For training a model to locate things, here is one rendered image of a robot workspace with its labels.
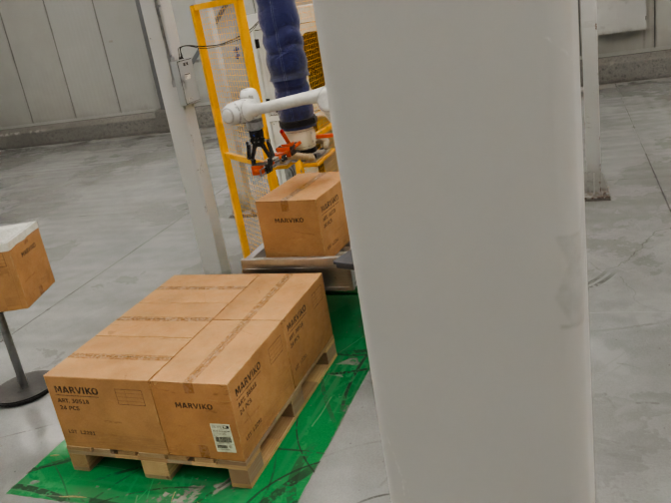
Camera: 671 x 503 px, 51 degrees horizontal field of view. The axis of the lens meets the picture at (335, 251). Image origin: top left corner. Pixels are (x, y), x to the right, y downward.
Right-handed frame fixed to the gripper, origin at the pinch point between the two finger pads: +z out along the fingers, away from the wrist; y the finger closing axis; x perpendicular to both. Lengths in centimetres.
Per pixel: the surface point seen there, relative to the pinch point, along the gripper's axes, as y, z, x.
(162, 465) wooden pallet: 28, 114, 106
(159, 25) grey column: 102, -78, -90
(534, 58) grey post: -167, -75, 296
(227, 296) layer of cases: 28, 67, 19
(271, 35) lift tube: 3, -64, -47
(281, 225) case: 9, 42, -26
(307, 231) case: -7, 46, -25
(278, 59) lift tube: 2, -50, -47
